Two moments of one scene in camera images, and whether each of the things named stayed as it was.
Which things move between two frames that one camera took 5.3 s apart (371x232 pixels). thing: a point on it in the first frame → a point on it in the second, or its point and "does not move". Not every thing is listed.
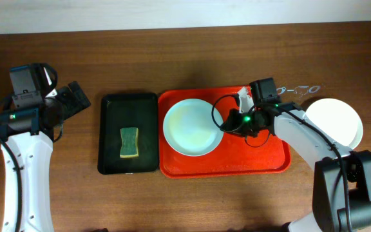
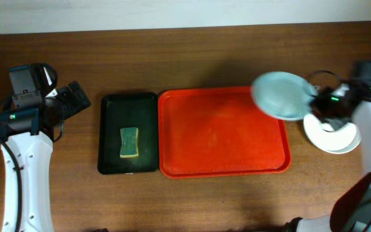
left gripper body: [73, 97] does not move
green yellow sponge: [129, 147] does not move
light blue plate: [192, 127] → [283, 95]
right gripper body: [239, 122] → [324, 106]
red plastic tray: [236, 154] does not move
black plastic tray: [123, 110] does not move
